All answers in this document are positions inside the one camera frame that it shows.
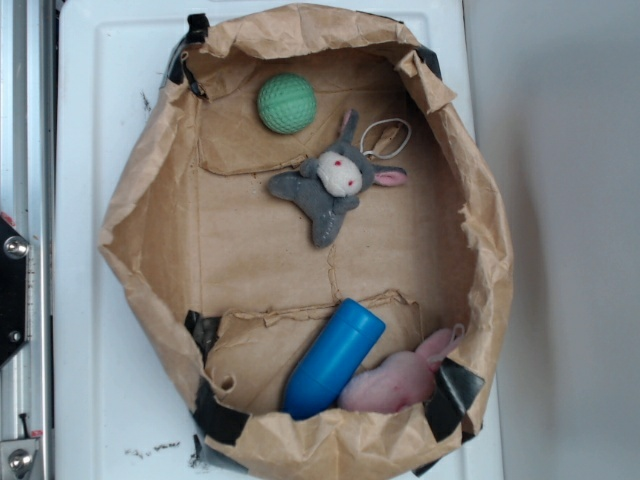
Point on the gray plush bunny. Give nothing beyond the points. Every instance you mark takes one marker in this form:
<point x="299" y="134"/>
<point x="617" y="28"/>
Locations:
<point x="326" y="188"/>

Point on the pink plush animal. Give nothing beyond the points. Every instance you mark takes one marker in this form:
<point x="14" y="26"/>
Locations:
<point x="404" y="378"/>

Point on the brown paper bag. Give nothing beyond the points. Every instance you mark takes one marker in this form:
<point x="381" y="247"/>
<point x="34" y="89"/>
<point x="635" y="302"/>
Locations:
<point x="226" y="282"/>

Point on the blue plastic capsule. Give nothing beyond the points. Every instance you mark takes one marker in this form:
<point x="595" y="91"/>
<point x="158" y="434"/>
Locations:
<point x="332" y="359"/>

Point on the green textured ball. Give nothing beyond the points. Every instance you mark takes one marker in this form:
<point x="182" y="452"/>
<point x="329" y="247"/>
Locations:
<point x="286" y="103"/>

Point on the white plastic tray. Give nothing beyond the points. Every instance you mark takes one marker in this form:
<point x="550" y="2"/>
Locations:
<point x="117" y="414"/>

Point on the metal frame rail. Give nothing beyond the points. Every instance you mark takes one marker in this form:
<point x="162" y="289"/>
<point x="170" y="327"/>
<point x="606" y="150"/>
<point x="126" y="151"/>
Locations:
<point x="28" y="41"/>

